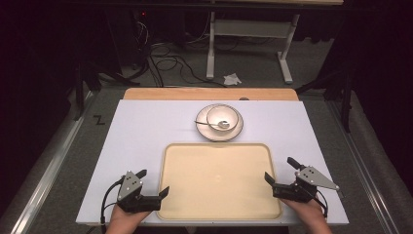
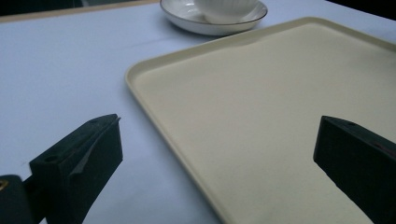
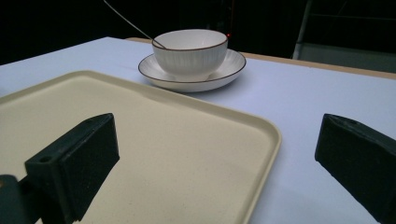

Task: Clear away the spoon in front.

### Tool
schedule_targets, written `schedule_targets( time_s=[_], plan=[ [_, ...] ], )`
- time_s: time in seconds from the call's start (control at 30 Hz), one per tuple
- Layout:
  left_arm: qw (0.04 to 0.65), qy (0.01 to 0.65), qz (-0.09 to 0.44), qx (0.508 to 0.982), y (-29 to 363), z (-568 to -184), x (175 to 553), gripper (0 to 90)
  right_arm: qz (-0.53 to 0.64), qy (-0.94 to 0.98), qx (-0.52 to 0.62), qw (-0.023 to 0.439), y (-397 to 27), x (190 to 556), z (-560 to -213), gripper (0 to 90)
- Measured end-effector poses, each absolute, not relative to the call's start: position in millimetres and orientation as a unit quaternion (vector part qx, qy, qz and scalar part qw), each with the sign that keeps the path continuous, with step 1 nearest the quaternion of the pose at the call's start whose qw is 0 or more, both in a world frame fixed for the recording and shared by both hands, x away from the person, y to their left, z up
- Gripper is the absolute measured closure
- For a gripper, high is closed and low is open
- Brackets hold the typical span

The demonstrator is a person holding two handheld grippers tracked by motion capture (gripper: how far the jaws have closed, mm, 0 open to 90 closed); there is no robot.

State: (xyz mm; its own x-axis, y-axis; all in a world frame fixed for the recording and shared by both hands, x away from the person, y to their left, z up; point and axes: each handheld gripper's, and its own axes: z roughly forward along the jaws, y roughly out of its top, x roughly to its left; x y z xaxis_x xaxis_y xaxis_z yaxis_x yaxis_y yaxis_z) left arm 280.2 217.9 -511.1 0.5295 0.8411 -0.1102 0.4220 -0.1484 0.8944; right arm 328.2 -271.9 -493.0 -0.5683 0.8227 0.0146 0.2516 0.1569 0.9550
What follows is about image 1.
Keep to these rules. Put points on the white table sheet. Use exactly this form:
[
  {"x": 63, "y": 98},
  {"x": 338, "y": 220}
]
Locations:
[{"x": 136, "y": 136}]

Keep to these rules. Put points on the black metal stand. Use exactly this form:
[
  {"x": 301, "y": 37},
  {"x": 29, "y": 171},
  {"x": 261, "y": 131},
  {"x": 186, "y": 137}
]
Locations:
[
  {"x": 79, "y": 91},
  {"x": 346, "y": 97}
]

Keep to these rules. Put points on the person's right hand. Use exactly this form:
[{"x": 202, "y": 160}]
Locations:
[{"x": 308, "y": 214}]

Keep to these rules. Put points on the person's left hand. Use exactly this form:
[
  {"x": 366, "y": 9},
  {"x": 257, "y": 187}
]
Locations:
[{"x": 125, "y": 221}]

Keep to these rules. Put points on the white bowl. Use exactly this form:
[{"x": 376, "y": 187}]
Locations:
[{"x": 217, "y": 111}]

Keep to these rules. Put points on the crumpled white tissue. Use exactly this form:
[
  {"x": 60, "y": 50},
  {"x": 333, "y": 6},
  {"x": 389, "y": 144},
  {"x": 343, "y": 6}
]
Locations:
[{"x": 232, "y": 79}]

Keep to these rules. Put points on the aluminium floor rail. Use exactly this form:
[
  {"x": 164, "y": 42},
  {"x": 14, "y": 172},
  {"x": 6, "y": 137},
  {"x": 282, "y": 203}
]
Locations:
[
  {"x": 363, "y": 169},
  {"x": 48, "y": 175}
]

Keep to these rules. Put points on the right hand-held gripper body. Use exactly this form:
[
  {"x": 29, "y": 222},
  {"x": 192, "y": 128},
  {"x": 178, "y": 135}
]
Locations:
[{"x": 308, "y": 182}]

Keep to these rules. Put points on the white metal desk frame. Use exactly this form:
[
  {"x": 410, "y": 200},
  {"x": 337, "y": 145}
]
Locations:
[{"x": 250, "y": 28}]

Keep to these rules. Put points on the white round plate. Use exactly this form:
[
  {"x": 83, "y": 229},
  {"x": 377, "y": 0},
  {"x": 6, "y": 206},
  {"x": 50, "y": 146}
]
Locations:
[{"x": 203, "y": 130}]

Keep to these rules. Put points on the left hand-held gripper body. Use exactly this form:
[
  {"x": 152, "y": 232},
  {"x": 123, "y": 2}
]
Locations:
[{"x": 130, "y": 187}]

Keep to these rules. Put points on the beige plastic tray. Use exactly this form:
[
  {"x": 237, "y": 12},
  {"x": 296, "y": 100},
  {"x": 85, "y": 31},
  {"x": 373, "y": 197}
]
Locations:
[{"x": 217, "y": 182}]

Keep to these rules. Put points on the metal spoon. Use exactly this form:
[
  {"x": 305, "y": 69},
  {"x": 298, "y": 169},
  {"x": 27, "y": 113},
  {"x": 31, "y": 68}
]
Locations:
[{"x": 223, "y": 124}]

